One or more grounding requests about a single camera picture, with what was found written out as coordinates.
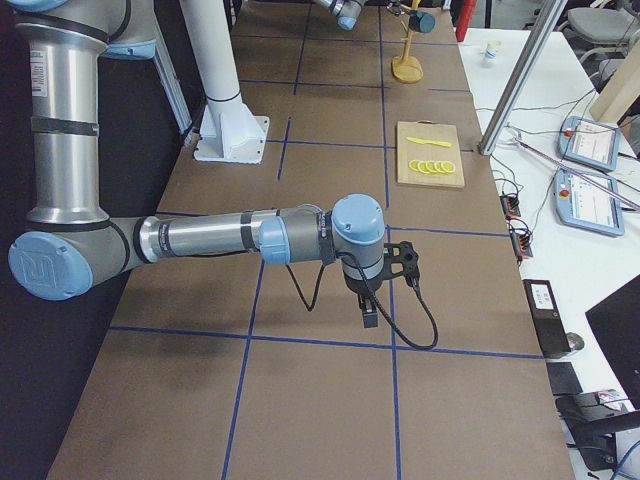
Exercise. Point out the grey office chair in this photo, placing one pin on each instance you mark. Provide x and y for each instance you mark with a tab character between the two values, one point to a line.
607	30

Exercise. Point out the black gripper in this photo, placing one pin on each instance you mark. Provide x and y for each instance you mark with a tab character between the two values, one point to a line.
395	9
358	287

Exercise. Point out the orange black connector block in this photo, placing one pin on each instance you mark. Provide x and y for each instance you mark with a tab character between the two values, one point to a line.
510	205
521	238

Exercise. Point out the teach pendant tablet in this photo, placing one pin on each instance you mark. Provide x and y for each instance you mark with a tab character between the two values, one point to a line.
589	143
584	205

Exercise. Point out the black monitor stand base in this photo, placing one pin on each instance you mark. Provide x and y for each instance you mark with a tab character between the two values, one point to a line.
593	420

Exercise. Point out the orange black connector block far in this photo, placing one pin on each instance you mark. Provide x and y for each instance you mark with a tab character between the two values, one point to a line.
510	205

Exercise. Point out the black power adapter box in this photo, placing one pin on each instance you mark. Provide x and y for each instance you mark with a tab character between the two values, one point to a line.
545	315

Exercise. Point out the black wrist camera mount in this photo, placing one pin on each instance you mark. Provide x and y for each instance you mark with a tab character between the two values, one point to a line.
401	260

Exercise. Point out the dark green HOME mug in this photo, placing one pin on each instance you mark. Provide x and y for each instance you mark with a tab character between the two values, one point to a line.
421	22

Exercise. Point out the white pole with base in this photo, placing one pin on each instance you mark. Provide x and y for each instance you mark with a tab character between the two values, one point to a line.
229	131

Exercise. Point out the wooden cup storage rack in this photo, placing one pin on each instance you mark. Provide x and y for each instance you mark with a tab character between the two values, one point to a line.
406	68

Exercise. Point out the black computer mouse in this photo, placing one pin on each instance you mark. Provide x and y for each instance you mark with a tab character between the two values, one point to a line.
575	342

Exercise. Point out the red fire extinguisher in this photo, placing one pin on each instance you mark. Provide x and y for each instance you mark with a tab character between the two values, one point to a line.
464	20

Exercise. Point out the far teach pendant tablet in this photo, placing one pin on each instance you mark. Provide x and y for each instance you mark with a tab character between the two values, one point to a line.
589	143

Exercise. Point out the black monitor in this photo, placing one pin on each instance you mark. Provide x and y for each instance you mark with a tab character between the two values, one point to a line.
615	325

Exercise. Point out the near teach pendant tablet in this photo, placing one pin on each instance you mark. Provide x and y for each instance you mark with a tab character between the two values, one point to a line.
584	205

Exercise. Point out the black flat pad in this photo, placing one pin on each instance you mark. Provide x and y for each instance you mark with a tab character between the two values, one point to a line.
563	379

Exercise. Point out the wooden plank leaning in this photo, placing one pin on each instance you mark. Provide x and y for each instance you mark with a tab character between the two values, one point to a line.
620	92

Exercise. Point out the long reacher grabber stick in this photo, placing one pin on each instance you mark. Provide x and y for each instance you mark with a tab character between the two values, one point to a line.
586	177

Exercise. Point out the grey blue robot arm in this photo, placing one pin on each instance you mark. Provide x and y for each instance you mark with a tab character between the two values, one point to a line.
138	151
347	12

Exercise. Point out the white blue paper cup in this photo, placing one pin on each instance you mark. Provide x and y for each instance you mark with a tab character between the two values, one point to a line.
492	48

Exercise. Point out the orange black connector block near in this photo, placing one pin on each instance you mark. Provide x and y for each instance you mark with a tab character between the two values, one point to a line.
521	238

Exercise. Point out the aluminium frame post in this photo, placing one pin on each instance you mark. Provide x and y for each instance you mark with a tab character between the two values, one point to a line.
538	36

